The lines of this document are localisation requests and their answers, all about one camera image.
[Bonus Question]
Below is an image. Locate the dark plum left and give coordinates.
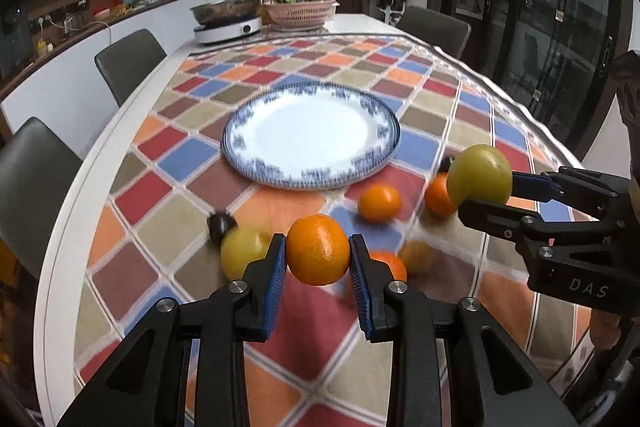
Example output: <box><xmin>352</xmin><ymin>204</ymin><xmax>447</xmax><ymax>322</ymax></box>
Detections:
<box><xmin>206</xmin><ymin>211</ymin><xmax>238</xmax><ymax>248</ymax></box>

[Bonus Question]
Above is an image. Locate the grey chair left far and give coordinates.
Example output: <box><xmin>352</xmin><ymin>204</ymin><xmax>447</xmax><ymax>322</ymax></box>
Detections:
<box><xmin>94</xmin><ymin>28</ymin><xmax>166</xmax><ymax>106</ymax></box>

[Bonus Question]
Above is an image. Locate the grey chair far right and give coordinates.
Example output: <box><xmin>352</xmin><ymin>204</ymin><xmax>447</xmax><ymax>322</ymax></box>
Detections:
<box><xmin>396</xmin><ymin>5</ymin><xmax>472</xmax><ymax>58</ymax></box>

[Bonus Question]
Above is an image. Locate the pink woven basket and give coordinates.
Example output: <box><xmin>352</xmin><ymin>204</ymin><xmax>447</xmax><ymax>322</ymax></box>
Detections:
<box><xmin>262</xmin><ymin>0</ymin><xmax>340</xmax><ymax>29</ymax></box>

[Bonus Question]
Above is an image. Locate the large orange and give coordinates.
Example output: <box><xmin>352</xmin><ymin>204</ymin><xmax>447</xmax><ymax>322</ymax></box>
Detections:
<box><xmin>369</xmin><ymin>251</ymin><xmax>408</xmax><ymax>282</ymax></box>

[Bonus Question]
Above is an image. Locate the brown round fruit centre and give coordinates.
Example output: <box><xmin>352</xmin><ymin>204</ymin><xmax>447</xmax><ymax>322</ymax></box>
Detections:
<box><xmin>398</xmin><ymin>241</ymin><xmax>435</xmax><ymax>274</ymax></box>

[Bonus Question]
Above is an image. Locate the white kitchen counter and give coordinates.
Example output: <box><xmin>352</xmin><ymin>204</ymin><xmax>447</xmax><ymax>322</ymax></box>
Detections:
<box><xmin>1</xmin><ymin>0</ymin><xmax>221</xmax><ymax>158</ymax></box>

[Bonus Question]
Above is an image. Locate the orange tangerine right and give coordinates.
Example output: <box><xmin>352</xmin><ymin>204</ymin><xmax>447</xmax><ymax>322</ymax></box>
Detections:
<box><xmin>424</xmin><ymin>172</ymin><xmax>457</xmax><ymax>219</ymax></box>

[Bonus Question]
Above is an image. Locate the orange mandarin near plate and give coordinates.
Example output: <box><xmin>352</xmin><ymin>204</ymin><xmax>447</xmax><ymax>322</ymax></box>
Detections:
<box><xmin>358</xmin><ymin>184</ymin><xmax>402</xmax><ymax>223</ymax></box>

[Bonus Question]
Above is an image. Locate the blue white porcelain plate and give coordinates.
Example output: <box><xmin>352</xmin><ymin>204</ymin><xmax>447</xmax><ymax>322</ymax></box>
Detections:
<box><xmin>221</xmin><ymin>81</ymin><xmax>401</xmax><ymax>191</ymax></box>

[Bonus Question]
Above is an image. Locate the dark plum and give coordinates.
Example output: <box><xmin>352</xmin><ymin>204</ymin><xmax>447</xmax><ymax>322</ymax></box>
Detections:
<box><xmin>437</xmin><ymin>155</ymin><xmax>454</xmax><ymax>173</ymax></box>
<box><xmin>206</xmin><ymin>211</ymin><xmax>238</xmax><ymax>248</ymax></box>

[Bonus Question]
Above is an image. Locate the large yellow-green apple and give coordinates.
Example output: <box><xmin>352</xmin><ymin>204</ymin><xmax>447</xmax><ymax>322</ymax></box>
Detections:
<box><xmin>220</xmin><ymin>227</ymin><xmax>271</xmax><ymax>281</ymax></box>

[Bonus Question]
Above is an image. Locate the white induction cooker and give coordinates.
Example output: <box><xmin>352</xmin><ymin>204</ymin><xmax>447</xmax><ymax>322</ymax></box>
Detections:
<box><xmin>193</xmin><ymin>16</ymin><xmax>262</xmax><ymax>46</ymax></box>

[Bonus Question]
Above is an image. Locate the dark plum right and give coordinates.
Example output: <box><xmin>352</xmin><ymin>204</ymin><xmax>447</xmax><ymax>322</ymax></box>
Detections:
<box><xmin>437</xmin><ymin>155</ymin><xmax>454</xmax><ymax>173</ymax></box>

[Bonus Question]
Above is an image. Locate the small orange mandarin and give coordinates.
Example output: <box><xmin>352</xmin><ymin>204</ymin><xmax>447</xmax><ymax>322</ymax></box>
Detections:
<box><xmin>286</xmin><ymin>213</ymin><xmax>350</xmax><ymax>286</ymax></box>

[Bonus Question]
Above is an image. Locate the grey chair left near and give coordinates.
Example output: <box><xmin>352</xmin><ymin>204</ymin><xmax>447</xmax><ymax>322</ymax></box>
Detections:
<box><xmin>0</xmin><ymin>117</ymin><xmax>82</xmax><ymax>279</ymax></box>

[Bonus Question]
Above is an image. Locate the small green apple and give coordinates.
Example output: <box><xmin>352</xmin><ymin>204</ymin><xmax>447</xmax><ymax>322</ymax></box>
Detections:
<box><xmin>447</xmin><ymin>144</ymin><xmax>513</xmax><ymax>208</ymax></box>

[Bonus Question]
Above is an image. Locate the grey chair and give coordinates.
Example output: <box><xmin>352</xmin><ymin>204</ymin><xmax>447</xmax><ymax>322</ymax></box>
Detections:
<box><xmin>94</xmin><ymin>28</ymin><xmax>166</xmax><ymax>106</ymax></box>
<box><xmin>0</xmin><ymin>117</ymin><xmax>82</xmax><ymax>279</ymax></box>
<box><xmin>396</xmin><ymin>5</ymin><xmax>472</xmax><ymax>58</ymax></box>

